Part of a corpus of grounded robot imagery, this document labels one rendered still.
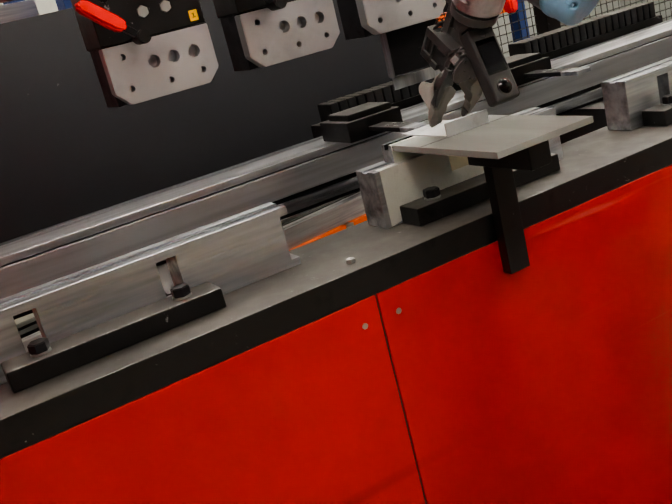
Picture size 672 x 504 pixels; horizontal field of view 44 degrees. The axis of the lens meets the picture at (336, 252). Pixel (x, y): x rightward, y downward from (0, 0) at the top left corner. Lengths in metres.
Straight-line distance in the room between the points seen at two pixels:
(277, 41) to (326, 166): 0.41
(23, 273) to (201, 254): 0.34
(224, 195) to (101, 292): 0.40
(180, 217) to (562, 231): 0.65
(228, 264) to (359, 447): 0.33
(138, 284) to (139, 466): 0.25
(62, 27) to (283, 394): 0.86
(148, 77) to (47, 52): 0.55
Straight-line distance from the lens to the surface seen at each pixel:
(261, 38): 1.23
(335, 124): 1.59
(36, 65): 1.70
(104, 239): 1.45
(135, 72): 1.17
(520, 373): 1.43
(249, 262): 1.26
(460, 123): 1.34
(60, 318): 1.19
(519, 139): 1.21
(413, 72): 1.41
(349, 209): 3.50
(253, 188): 1.53
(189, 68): 1.19
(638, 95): 1.71
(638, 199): 1.55
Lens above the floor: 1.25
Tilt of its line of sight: 17 degrees down
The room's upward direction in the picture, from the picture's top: 14 degrees counter-clockwise
